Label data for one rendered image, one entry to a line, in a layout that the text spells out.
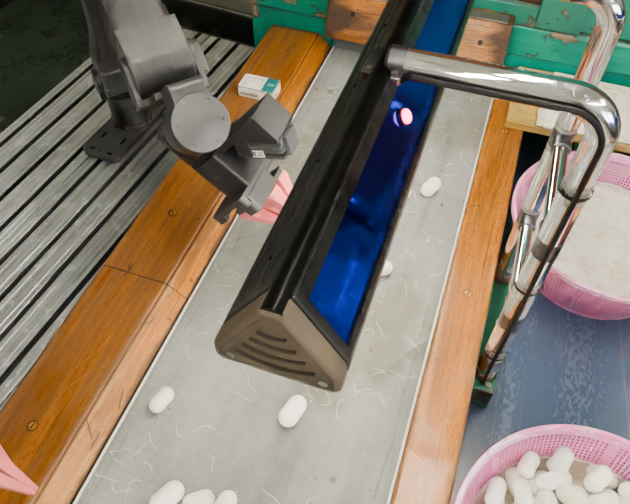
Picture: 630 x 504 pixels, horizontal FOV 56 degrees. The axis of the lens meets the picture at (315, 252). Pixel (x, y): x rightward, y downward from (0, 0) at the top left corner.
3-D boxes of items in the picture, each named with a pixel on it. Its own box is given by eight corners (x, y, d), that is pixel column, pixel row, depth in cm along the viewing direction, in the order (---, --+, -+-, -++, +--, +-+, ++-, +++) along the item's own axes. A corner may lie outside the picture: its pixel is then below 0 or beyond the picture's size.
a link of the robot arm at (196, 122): (255, 135, 59) (212, 13, 56) (173, 164, 56) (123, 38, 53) (229, 142, 69) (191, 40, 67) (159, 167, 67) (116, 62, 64)
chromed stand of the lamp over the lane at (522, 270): (338, 362, 76) (358, 61, 41) (379, 247, 88) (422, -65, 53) (486, 408, 73) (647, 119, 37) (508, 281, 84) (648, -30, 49)
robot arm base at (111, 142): (172, 59, 104) (139, 49, 106) (102, 127, 93) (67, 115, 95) (180, 96, 111) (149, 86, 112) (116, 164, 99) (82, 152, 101)
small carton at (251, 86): (238, 95, 96) (237, 85, 94) (246, 83, 98) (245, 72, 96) (273, 103, 94) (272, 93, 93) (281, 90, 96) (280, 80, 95)
